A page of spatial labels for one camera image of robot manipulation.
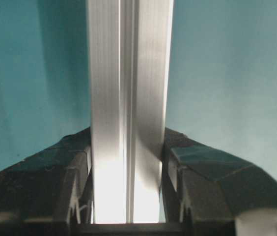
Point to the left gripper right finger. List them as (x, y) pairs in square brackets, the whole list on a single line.
[(215, 193)]

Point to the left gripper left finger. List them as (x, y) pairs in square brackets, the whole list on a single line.
[(50, 192)]

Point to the silver aluminium extrusion rail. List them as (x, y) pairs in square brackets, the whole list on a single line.
[(129, 52)]

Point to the teal table cloth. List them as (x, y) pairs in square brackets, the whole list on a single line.
[(222, 87)]

